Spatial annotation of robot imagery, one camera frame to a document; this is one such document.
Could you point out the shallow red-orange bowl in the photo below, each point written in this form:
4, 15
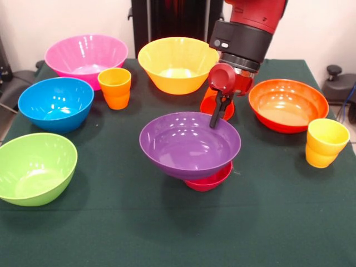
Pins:
289, 105

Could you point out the orange cup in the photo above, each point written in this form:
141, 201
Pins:
114, 89

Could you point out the blue bowl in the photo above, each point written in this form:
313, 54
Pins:
55, 105

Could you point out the green bowl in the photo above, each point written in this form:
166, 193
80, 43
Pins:
36, 169

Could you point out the large pink bowl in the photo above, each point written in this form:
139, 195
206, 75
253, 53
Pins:
83, 53

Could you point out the purple bowl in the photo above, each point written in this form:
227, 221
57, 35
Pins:
186, 147

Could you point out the dark green tablecloth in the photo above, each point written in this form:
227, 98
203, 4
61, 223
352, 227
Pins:
222, 222

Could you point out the small crimson bowl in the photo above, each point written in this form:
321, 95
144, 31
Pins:
208, 185

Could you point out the black device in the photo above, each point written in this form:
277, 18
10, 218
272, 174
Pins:
4, 64

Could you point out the red-orange cup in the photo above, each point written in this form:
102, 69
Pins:
207, 105

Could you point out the large yellow-orange bowl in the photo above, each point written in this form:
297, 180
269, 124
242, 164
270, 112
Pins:
172, 61

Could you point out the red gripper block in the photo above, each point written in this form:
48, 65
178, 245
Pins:
226, 80

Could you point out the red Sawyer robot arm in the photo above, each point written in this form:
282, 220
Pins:
247, 30

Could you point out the yellow cup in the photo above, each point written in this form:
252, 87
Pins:
325, 144

